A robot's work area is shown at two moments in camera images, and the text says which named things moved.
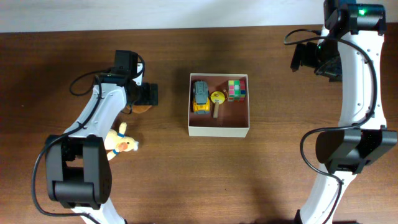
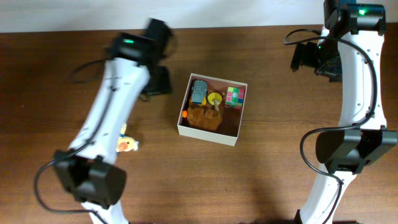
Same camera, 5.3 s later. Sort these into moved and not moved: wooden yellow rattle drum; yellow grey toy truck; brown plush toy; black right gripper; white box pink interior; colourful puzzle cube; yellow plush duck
Moved: wooden yellow rattle drum; colourful puzzle cube; white box pink interior; brown plush toy
Not moved: yellow grey toy truck; yellow plush duck; black right gripper
